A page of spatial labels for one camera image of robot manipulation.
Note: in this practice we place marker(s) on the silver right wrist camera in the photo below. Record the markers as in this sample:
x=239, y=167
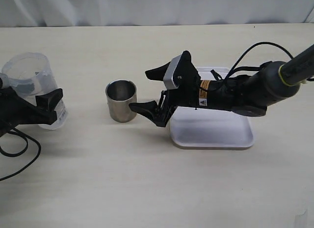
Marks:
x=169, y=77

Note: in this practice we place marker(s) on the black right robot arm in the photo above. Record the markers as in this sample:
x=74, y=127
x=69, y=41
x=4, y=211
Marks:
x=245, y=90

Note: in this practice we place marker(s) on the white backdrop curtain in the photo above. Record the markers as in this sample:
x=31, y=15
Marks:
x=49, y=13

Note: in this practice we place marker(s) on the clear plastic measuring cup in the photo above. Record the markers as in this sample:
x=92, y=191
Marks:
x=30, y=75

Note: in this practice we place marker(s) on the white plastic tray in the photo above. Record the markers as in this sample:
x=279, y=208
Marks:
x=210, y=129

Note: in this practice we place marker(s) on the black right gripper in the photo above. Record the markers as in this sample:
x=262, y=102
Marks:
x=193, y=91

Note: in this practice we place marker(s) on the stainless steel cup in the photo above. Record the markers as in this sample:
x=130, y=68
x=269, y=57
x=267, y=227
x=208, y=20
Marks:
x=120, y=93

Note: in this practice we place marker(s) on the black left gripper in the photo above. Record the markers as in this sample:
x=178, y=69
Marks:
x=15, y=111

